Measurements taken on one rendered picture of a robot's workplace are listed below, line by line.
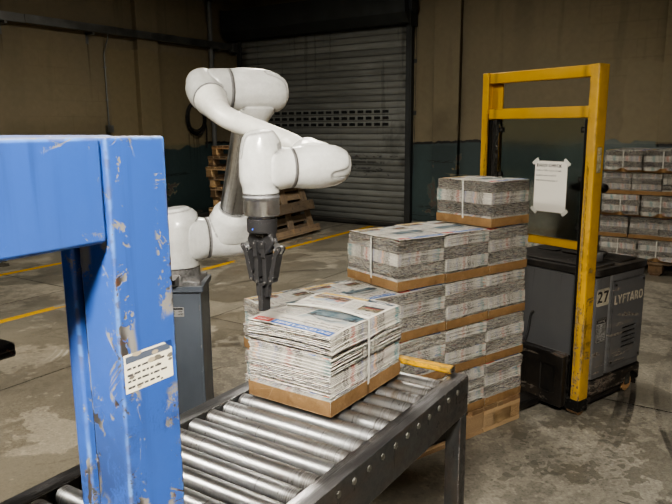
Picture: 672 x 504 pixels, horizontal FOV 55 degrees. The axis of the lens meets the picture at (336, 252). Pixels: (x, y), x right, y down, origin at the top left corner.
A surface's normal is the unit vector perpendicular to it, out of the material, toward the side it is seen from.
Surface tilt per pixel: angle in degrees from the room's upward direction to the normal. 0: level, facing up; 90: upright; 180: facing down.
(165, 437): 90
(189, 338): 90
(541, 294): 90
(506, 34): 90
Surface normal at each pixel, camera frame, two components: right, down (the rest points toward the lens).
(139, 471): 0.84, 0.10
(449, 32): -0.55, 0.16
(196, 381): 0.04, 0.19
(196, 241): 0.48, 0.13
